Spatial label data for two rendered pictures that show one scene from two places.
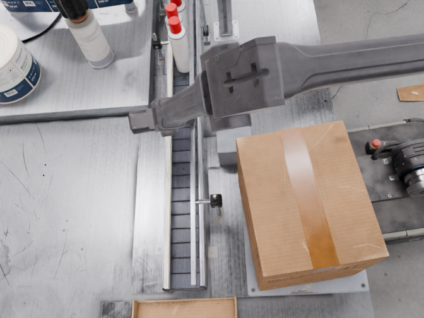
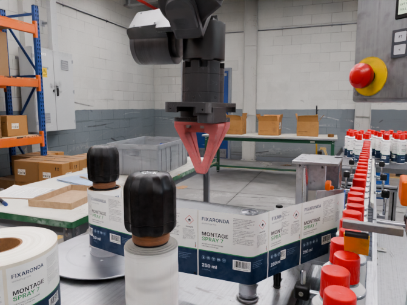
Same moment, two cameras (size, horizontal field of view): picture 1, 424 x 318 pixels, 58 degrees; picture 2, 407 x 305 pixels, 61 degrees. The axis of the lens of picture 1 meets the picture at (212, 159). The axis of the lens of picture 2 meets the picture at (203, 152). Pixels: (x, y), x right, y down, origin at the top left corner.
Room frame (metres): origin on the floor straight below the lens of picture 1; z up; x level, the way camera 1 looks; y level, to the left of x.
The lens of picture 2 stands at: (0.43, 0.06, 1.28)
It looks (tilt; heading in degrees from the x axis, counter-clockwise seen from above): 8 degrees down; 17
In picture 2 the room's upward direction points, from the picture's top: straight up
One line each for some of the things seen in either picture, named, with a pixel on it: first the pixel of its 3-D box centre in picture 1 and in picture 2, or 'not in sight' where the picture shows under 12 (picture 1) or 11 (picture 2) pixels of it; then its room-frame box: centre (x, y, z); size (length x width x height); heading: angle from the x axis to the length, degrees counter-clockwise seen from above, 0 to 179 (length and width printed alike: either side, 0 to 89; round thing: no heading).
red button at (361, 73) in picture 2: not in sight; (363, 75); (1.02, -0.01, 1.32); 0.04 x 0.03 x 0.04; 46
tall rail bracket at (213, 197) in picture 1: (209, 207); not in sight; (0.31, 0.03, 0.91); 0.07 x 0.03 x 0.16; 81
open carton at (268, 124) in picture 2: not in sight; (269, 124); (6.49, 0.75, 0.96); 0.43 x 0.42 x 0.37; 84
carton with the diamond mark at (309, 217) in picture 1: (298, 211); not in sight; (0.23, -0.17, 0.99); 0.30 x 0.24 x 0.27; 178
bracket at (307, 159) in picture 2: not in sight; (318, 159); (1.37, 0.04, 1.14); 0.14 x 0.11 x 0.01; 171
